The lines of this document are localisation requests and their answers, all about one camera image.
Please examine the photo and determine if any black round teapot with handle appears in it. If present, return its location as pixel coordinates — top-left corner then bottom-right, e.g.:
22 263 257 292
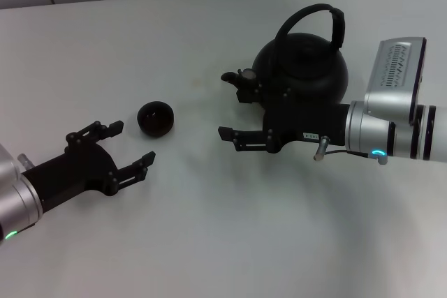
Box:
220 3 350 112

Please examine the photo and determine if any small black teacup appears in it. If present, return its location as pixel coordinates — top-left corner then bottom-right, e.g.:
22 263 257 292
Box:
136 100 177 137

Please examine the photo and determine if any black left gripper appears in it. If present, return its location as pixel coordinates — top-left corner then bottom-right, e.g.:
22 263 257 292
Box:
20 120 156 214

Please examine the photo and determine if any black cable with metal plug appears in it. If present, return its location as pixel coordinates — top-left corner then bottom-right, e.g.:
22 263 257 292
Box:
313 135 389 165

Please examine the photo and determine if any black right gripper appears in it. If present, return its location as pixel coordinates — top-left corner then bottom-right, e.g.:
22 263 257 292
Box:
217 81 352 155

